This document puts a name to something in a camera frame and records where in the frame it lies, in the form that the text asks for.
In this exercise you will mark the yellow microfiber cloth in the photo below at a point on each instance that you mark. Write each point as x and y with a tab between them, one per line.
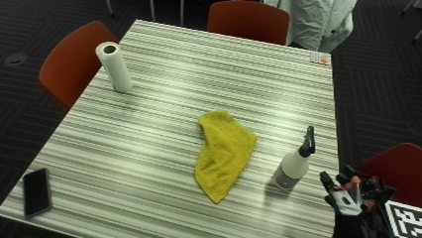
223	152

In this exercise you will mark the red chair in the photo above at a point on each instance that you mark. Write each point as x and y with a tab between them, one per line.
71	62
247	21
395	172

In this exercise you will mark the metal chair legs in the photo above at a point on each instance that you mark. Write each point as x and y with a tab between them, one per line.
151	8
412	20

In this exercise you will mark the white marker cube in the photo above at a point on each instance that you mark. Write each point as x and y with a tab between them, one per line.
406	220

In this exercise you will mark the pale grey jacket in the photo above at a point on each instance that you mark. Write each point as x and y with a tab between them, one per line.
320	23

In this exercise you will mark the round floor socket cover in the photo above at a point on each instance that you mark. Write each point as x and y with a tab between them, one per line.
16	58

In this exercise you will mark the small white card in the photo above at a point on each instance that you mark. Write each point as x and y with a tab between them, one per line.
319	58

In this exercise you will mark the white paper towel roll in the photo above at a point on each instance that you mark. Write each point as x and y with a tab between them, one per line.
113	66

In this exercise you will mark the black smartphone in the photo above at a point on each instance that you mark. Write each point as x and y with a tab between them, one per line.
36	192

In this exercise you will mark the white spray bottle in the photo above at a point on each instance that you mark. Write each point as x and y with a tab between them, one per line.
295	163

